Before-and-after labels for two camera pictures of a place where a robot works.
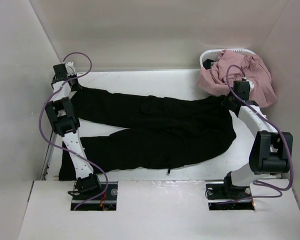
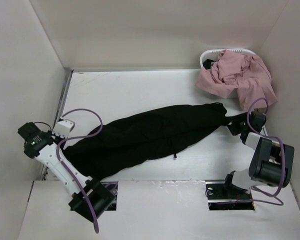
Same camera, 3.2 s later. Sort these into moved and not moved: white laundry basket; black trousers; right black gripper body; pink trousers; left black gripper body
Moved: left black gripper body; black trousers; right black gripper body
Not moved: pink trousers; white laundry basket
